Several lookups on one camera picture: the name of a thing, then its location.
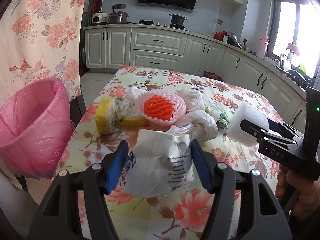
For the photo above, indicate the red floor trash bin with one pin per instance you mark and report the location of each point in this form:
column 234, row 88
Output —
column 211, row 75

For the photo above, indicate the gas stove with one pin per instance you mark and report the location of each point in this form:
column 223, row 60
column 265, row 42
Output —
column 149, row 22

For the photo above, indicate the yellow pomelo peel piece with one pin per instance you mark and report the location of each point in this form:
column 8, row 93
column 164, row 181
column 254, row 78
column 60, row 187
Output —
column 105, row 116
column 128, row 114

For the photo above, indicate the person's right hand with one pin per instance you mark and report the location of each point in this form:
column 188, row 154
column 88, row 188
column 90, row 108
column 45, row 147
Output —
column 308, row 201

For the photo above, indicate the pink-orange foam fruit net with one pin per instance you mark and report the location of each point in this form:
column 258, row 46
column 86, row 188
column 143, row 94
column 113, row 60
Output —
column 161, row 107

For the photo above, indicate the white printed paper bag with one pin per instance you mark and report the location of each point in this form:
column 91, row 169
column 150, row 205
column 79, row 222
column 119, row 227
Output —
column 158, row 164

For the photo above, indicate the silver pressure cooker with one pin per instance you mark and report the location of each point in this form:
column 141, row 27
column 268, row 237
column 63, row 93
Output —
column 119, row 17

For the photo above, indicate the pink thermos flask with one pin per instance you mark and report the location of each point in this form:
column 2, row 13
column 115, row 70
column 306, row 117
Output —
column 262, row 48

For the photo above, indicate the white plastic bag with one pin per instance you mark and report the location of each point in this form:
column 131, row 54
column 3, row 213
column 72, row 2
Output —
column 198, row 125

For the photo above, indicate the pink-lined trash bin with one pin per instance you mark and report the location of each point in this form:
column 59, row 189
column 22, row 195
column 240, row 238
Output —
column 36, row 127

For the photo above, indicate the white foam block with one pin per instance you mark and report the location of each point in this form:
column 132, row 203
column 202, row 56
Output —
column 245, row 111

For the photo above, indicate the floral curtain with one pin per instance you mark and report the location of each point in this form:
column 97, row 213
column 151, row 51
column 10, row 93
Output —
column 40, row 39

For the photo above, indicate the red kettle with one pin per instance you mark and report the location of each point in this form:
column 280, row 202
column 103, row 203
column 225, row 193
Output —
column 220, row 35

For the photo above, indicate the black cooking pot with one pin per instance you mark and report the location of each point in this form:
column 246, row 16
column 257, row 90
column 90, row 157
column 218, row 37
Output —
column 177, row 21

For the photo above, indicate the white paper towel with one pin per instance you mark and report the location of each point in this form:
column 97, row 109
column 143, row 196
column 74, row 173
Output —
column 193, row 100

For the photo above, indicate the white lower kitchen cabinets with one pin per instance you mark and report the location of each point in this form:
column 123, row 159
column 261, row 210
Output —
column 116, row 45

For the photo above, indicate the green zigzag cloth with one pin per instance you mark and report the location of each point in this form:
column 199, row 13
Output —
column 223, row 120

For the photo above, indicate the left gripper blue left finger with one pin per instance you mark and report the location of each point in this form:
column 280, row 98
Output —
column 115, row 167

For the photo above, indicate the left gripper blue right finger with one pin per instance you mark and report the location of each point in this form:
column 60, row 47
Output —
column 201, row 166

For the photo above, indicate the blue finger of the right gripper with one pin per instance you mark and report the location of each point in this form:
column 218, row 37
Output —
column 284, row 129
column 261, row 133

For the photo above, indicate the window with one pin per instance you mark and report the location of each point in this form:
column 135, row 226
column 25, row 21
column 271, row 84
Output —
column 295, row 21

